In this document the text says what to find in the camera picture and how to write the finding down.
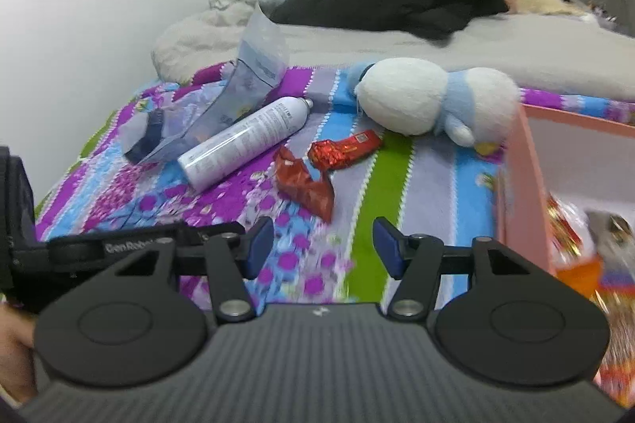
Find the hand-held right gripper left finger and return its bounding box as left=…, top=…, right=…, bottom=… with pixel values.
left=116, top=217, right=275, bottom=323

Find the grey duvet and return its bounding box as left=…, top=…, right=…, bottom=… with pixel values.
left=151, top=4, right=635, bottom=126

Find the white spray bottle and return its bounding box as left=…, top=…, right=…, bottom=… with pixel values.
left=177, top=96, right=315, bottom=193

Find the clear plastic bag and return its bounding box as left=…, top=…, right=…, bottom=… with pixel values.
left=116, top=3, right=291, bottom=166

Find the floral striped bed sheet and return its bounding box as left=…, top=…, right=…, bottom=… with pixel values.
left=35, top=61, right=635, bottom=305

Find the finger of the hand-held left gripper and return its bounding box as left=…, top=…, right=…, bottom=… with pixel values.
left=47, top=227, right=219, bottom=271

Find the red foil wrapper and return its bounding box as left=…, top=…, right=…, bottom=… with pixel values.
left=273, top=146, right=335, bottom=224
left=308, top=129, right=385, bottom=173

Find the pink cardboard box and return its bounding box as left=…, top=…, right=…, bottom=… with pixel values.
left=493, top=103, right=635, bottom=404

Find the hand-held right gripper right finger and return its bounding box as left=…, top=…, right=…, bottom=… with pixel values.
left=373, top=217, right=539, bottom=322

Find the person's left hand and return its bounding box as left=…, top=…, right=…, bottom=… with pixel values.
left=0, top=304, right=38, bottom=404

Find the small black silver packet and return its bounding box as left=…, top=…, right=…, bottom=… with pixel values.
left=595, top=210, right=635, bottom=248

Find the white and blue plush toy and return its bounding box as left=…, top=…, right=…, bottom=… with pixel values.
left=347, top=57, right=521, bottom=156

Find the orange red bean snack packet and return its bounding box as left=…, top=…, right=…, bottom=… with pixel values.
left=553, top=254, right=621, bottom=300

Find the dark blue object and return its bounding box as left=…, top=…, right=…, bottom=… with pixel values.
left=126, top=110, right=167, bottom=163

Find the gold trim brown strip packet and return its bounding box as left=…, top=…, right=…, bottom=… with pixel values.
left=546, top=197, right=596, bottom=260

